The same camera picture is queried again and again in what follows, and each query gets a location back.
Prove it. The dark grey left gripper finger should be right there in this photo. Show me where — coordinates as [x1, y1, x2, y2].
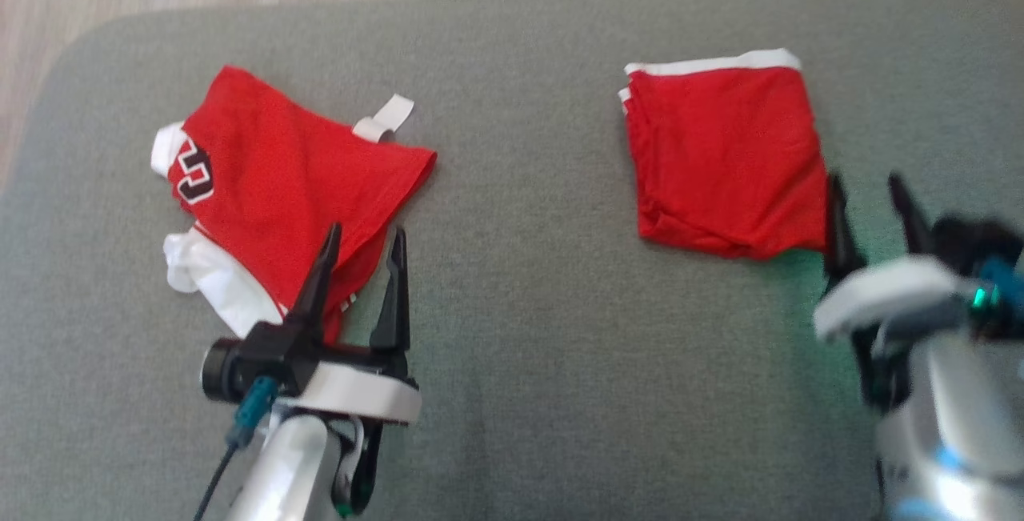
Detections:
[370, 226, 411, 354]
[286, 222, 343, 330]

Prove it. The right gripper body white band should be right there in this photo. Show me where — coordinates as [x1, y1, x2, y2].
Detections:
[814, 257, 973, 343]

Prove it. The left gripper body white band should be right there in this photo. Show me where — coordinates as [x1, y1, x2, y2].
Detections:
[276, 329, 422, 426]

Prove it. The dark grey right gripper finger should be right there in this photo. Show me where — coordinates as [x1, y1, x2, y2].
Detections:
[888, 173, 937, 258]
[824, 173, 869, 282]

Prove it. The red jersey with white trim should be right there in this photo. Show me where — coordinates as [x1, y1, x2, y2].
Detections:
[150, 65, 438, 346]

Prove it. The plain red garment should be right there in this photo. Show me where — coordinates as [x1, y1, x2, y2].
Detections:
[618, 49, 830, 260]

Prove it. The large grey sofa cushion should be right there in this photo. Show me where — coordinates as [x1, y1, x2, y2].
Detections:
[0, 0, 1024, 521]

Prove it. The right camera cable blue connector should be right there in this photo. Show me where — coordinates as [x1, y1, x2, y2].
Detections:
[972, 257, 1024, 314]

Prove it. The camera cable blue connector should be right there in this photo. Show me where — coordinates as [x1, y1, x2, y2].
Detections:
[192, 375, 282, 521]
[972, 257, 1024, 314]

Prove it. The left camera cable blue connector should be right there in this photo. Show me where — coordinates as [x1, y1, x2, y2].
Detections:
[192, 375, 282, 521]

